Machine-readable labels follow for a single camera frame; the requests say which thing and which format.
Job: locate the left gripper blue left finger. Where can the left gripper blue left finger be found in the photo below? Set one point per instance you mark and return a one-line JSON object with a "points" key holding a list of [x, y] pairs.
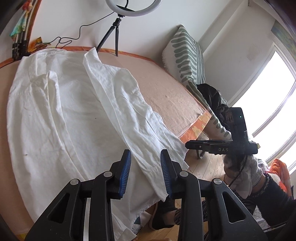
{"points": [[123, 171]]}

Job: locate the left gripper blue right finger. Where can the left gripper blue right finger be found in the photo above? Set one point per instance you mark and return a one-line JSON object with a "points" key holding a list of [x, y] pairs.
{"points": [[169, 172]]}

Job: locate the white long-sleeve shirt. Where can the white long-sleeve shirt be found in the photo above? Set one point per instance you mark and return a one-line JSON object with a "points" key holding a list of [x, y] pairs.
{"points": [[45, 158]]}

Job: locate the right forearm black sleeve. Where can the right forearm black sleeve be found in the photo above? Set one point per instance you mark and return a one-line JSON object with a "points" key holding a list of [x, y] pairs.
{"points": [[275, 205]]}

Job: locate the dark clothes pile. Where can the dark clothes pile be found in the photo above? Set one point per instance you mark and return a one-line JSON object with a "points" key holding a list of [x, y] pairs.
{"points": [[215, 101]]}

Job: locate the right hand white glove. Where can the right hand white glove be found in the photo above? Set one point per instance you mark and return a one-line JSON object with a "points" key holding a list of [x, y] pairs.
{"points": [[242, 179]]}

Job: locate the orange floral bed sheet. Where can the orange floral bed sheet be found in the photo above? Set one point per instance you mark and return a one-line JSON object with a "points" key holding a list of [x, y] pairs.
{"points": [[196, 129]]}

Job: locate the green striped pillow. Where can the green striped pillow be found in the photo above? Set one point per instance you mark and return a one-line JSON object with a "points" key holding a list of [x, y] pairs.
{"points": [[183, 59]]}

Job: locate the folded tripod with colourful cloth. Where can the folded tripod with colourful cloth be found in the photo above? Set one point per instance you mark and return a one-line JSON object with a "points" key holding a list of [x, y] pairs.
{"points": [[22, 30]]}

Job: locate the white ring light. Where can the white ring light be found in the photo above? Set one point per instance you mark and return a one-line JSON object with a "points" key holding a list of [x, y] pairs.
{"points": [[133, 8]]}

